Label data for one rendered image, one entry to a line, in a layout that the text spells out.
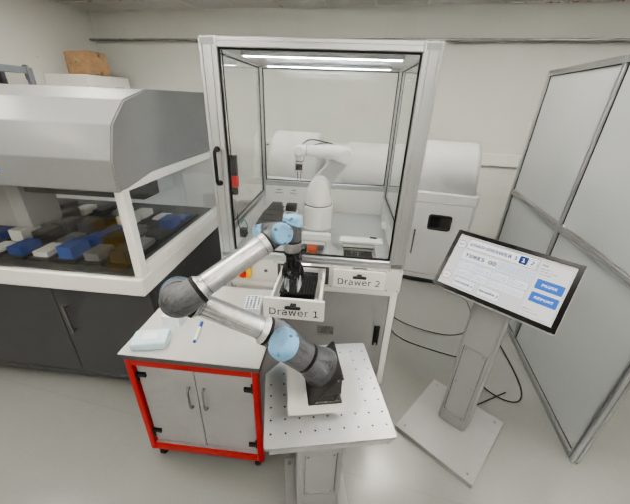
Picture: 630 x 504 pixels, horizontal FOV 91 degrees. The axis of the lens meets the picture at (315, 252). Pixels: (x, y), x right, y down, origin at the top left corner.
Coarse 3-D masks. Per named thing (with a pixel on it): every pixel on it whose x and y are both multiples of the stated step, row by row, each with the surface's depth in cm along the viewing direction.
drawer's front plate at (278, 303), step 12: (264, 300) 145; (276, 300) 144; (288, 300) 143; (300, 300) 143; (312, 300) 143; (264, 312) 148; (276, 312) 147; (288, 312) 146; (300, 312) 146; (312, 312) 145
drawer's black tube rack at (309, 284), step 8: (312, 272) 172; (304, 280) 164; (312, 280) 170; (280, 288) 157; (304, 288) 157; (312, 288) 158; (280, 296) 156; (288, 296) 156; (296, 296) 156; (304, 296) 157; (312, 296) 157
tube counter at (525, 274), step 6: (486, 264) 145; (492, 264) 143; (498, 264) 142; (504, 264) 141; (504, 270) 140; (510, 270) 139; (516, 270) 137; (522, 270) 136; (528, 270) 135; (516, 276) 136; (522, 276) 135; (528, 276) 134
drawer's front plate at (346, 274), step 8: (336, 272) 171; (344, 272) 171; (352, 272) 170; (360, 272) 170; (368, 272) 169; (376, 272) 169; (384, 272) 169; (336, 280) 173; (344, 280) 173; (352, 280) 172; (360, 280) 172; (368, 280) 171; (376, 280) 171; (384, 280) 170; (360, 288) 174; (368, 288) 174; (376, 288) 173
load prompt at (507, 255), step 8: (472, 240) 152; (472, 248) 151; (480, 248) 149; (488, 248) 147; (496, 248) 145; (496, 256) 144; (504, 256) 142; (512, 256) 140; (520, 256) 138; (528, 256) 137; (520, 264) 137; (528, 264) 136; (536, 264) 134
